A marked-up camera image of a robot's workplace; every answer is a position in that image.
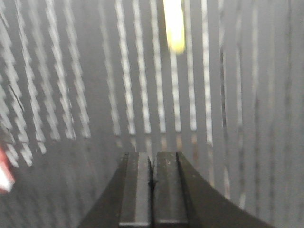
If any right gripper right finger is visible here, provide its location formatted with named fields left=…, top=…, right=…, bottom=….
left=153, top=152, right=271, bottom=228

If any red white switch lower row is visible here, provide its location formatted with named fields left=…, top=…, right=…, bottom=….
left=0, top=145, right=16, bottom=194

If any yellow toggle switch upper row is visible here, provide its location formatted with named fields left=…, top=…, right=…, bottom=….
left=163, top=0, right=186, bottom=54

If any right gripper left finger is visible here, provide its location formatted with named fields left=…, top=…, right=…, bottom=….
left=79, top=152, right=152, bottom=228

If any black perforated pegboard panel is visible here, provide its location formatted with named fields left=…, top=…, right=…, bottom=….
left=0, top=0, right=304, bottom=228

